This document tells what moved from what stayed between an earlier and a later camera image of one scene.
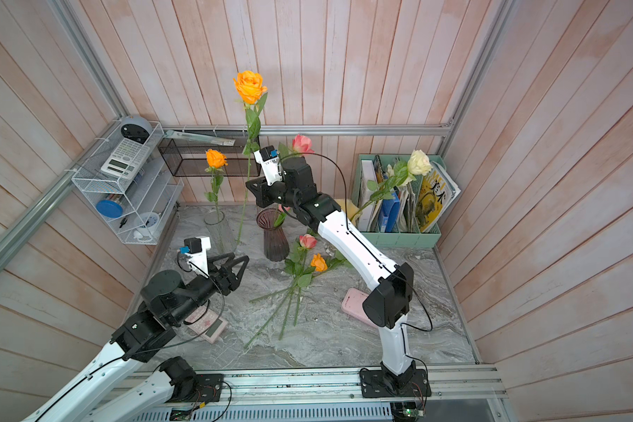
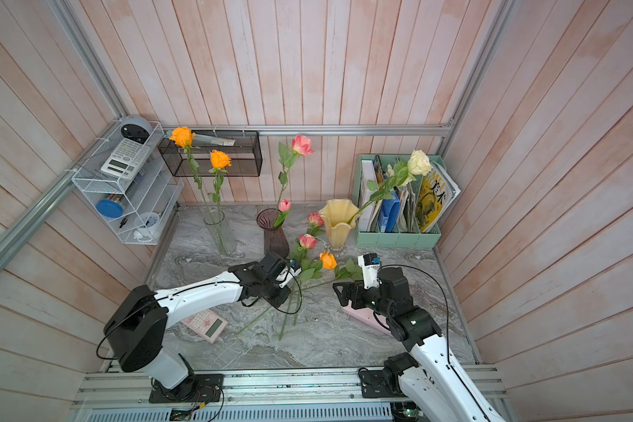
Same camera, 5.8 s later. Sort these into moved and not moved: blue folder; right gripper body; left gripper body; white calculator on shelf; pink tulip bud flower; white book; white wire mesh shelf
Moved: right gripper body; left gripper body
Not moved: white book; white wire mesh shelf; blue folder; pink tulip bud flower; white calculator on shelf
